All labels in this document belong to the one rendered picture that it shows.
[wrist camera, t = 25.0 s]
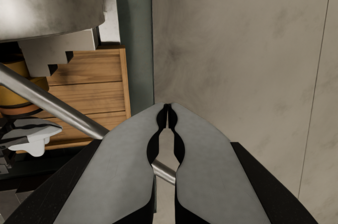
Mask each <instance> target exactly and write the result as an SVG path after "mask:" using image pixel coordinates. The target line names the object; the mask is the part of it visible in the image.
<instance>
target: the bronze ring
mask: <svg viewBox="0 0 338 224"><path fill-rule="evenodd" d="M0 62H1V63H2V64H4V65H5V66H7V67H9V68H10V69H12V70H13V71H15V72H17V73H18V74H20V75H21V76H23V77H25V78H26V79H28V80H29V81H31V82H33V83H34V84H36V85H37V86H39V87H41V88H42V89H44V90H45V91H47V92H48V91H49V85H48V81H47V78H46V77H31V76H30V74H29V71H28V68H27V65H26V62H25V58H24V56H23V53H22V52H10V53H3V54H0ZM41 111H43V109H41V108H40V107H38V106H36V105H35V104H33V103H31V102H29V101H28V100H26V99H24V98H23V97H21V96H19V95H17V94H16V93H14V92H12V91H11V90H9V89H7V88H5V87H4V86H2V85H0V113H1V114H2V116H3V117H6V118H24V117H29V116H32V115H35V114H37V113H40V112H41Z"/></svg>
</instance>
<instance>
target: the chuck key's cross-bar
mask: <svg viewBox="0 0 338 224"><path fill-rule="evenodd" d="M0 85H2V86H4V87H5V88H7V89H9V90H11V91H12V92H14V93H16V94H17V95H19V96H21V97H23V98H24V99H26V100H28V101H29V102H31V103H33V104H35V105H36V106H38V107H40V108H41V109H43V110H45V111H47V112H48V113H50V114H52V115H53V116H55V117H57V118H59V119H60V120H62V121H64V122H65V123H67V124H69V125H71V126H72V127H74V128H76V129H77V130H79V131H81V132H83V133H84V134H86V135H88V136H89V137H91V138H93V139H102V138H103V137H104V136H105V135H106V134H107V133H108V132H110V130H108V129H106V128H105V127H103V126H101V125H100V124H98V123H97V122H95V121H93V120H92V119H90V118H89V117H87V116H85V115H84V114H82V113H81V112H79V111H77V110H76V109H74V108H72V107H71V106H69V105H68V104H66V103H65V102H63V101H62V100H60V99H58V98H57V97H55V96H54V95H52V94H50V93H49V92H47V91H45V90H44V89H42V88H41V87H39V86H37V85H36V84H34V83H33V82H31V81H29V80H28V79H26V78H25V77H23V76H21V75H20V74H18V73H17V72H15V71H13V70H12V69H10V68H9V67H7V66H5V65H4V64H2V63H1V62H0ZM151 165H152V167H153V170H154V174H155V175H157V176H158V177H160V178H162V179H163V180H165V181H167V182H169V183H170V184H172V185H174V186H175V182H176V172H175V171H174V170H172V169H171V168H169V167H167V166H166V165H164V164H163V163H161V162H159V161H158V160H156V159H155V160H154V161H153V163H152V164H151Z"/></svg>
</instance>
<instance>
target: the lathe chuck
mask: <svg viewBox="0 0 338 224"><path fill-rule="evenodd" d="M102 5H103V9H102ZM107 18H108V15H107V8H106V0H0V43H6V42H15V41H23V40H31V39H38V38H45V37H51V36H57V35H63V34H68V33H73V32H78V31H82V30H86V29H90V28H93V27H96V26H99V25H101V24H103V23H104V22H105V20H106V19H107Z"/></svg>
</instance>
